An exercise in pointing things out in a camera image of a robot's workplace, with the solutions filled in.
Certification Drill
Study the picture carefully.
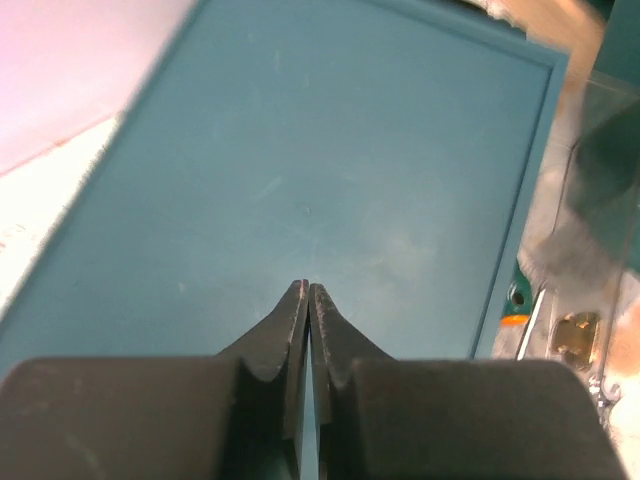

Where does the stubby green screwdriver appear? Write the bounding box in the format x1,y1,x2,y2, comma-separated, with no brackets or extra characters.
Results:
501,279,534,327

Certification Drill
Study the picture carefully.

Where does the mirrored drawer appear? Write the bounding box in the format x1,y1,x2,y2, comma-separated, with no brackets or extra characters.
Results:
492,72,639,424

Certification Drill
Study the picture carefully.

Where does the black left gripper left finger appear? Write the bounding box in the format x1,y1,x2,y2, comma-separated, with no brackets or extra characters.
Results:
1,280,308,479

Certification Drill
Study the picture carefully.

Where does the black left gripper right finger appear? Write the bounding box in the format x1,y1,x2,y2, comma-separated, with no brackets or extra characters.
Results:
309,284,625,479

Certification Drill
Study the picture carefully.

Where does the teal drawer cabinet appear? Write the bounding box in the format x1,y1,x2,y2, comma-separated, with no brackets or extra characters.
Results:
1,1,568,479

